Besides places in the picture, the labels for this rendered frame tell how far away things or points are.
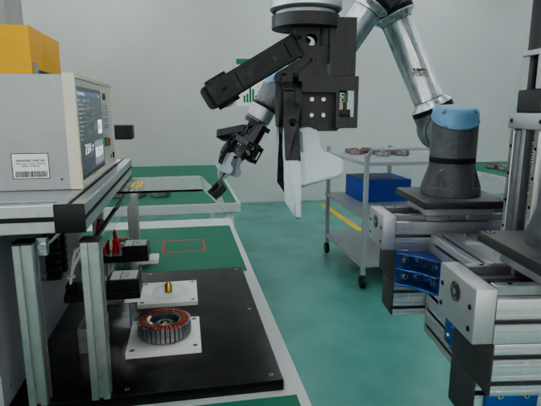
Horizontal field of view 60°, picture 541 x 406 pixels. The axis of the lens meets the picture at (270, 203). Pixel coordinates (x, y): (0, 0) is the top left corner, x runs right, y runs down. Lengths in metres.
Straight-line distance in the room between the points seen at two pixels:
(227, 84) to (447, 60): 6.86
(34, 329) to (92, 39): 5.71
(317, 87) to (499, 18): 7.33
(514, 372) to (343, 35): 0.59
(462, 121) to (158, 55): 5.35
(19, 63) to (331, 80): 4.26
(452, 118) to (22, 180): 0.97
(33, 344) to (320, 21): 0.68
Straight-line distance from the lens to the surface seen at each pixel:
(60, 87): 0.91
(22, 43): 4.66
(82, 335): 1.05
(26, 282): 0.85
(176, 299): 1.24
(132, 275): 1.02
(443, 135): 1.27
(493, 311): 0.81
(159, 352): 1.01
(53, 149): 0.92
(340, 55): 0.51
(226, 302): 1.24
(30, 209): 0.79
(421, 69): 1.40
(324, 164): 0.47
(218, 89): 0.50
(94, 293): 0.84
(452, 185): 1.27
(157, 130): 6.30
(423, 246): 1.28
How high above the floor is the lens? 1.26
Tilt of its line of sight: 11 degrees down
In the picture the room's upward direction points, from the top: straight up
